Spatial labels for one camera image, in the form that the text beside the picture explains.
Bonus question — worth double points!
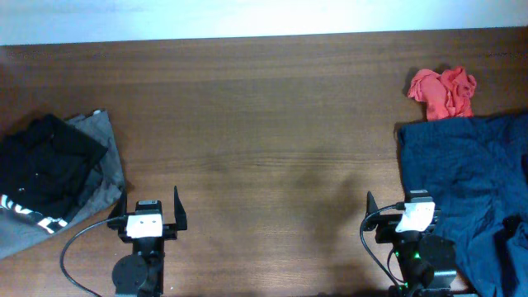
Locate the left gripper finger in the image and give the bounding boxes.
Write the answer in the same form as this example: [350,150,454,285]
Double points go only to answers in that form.
[173,186,187,230]
[108,191,127,219]

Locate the navy blue shorts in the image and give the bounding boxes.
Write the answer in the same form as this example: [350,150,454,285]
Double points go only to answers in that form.
[398,113,527,296]

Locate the red mesh garment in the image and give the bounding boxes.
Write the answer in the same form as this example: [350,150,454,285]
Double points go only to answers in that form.
[407,66,477,121]

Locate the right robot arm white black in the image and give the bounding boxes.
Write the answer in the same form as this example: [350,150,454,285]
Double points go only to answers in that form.
[359,190,457,296]

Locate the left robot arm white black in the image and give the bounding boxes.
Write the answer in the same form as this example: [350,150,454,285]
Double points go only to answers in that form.
[107,190,187,297]

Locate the grey folded garment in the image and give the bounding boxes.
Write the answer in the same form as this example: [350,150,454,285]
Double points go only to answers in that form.
[1,111,125,258]

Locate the black folded garment white print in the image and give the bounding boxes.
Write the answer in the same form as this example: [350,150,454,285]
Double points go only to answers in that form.
[1,115,108,234]

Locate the left black cable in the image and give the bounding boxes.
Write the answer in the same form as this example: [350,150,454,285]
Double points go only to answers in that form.
[59,215,127,297]

